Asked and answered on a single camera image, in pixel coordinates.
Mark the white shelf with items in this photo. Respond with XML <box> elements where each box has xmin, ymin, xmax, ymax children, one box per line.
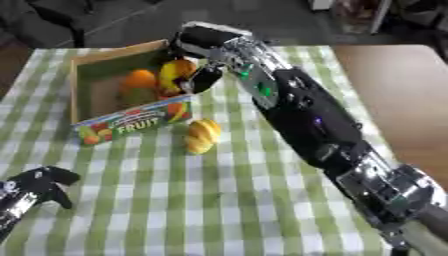
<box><xmin>329</xmin><ymin>0</ymin><xmax>394</xmax><ymax>35</ymax></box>

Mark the yellow ridged toy fruit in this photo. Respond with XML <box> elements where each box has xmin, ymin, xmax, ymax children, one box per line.
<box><xmin>183</xmin><ymin>118</ymin><xmax>224</xmax><ymax>155</ymax></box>

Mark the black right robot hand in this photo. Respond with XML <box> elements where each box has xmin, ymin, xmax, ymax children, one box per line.
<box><xmin>168</xmin><ymin>20</ymin><xmax>256</xmax><ymax>95</ymax></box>

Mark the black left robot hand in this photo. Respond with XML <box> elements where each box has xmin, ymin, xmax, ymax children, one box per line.
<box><xmin>1</xmin><ymin>165</ymin><xmax>84</xmax><ymax>211</ymax></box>

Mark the cardboard box with green inside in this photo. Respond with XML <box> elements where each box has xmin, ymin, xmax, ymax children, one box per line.
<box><xmin>68</xmin><ymin>38</ymin><xmax>198</xmax><ymax>146</ymax></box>

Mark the black chair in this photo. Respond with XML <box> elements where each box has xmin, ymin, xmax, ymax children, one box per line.
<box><xmin>22</xmin><ymin>0</ymin><xmax>98</xmax><ymax>48</ymax></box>

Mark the green toy fruit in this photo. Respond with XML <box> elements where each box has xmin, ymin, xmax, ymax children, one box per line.
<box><xmin>119</xmin><ymin>87</ymin><xmax>160</xmax><ymax>108</ymax></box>

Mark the yellow red toy mango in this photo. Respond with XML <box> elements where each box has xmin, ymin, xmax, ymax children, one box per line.
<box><xmin>157</xmin><ymin>58</ymin><xmax>200</xmax><ymax>98</ymax></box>

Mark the orange toy fruit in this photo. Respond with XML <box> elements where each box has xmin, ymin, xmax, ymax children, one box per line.
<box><xmin>119</xmin><ymin>68</ymin><xmax>160</xmax><ymax>96</ymax></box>

